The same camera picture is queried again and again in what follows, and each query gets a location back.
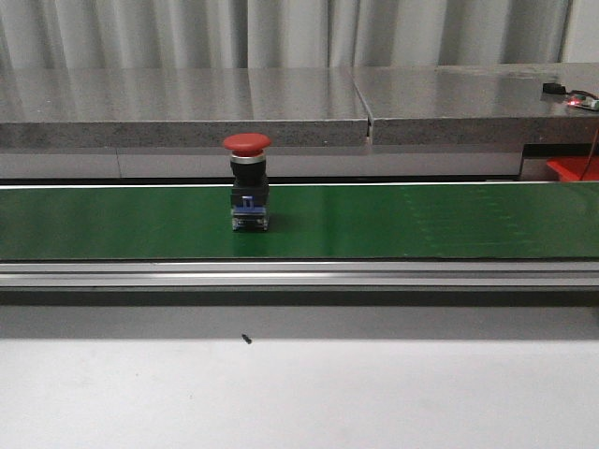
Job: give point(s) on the grey stone slab right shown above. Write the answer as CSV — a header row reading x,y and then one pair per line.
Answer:
x,y
501,104

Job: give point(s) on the grey stone slab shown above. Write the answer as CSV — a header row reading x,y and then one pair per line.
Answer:
x,y
176,108
501,104

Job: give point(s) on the green conveyor belt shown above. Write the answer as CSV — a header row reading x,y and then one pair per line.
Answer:
x,y
555,220

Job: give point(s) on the red plastic tray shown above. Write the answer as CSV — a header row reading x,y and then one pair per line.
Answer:
x,y
574,168

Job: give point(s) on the grey stone slab left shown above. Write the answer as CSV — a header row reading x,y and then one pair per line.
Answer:
x,y
176,108

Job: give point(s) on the small black sensor module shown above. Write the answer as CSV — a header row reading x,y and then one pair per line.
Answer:
x,y
552,91

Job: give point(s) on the green circuit board with LED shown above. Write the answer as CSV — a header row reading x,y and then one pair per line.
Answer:
x,y
582,101

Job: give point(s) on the grey pleated curtain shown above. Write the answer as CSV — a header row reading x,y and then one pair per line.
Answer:
x,y
227,34

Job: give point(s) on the aluminium conveyor frame rail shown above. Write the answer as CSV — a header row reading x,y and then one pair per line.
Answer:
x,y
318,274

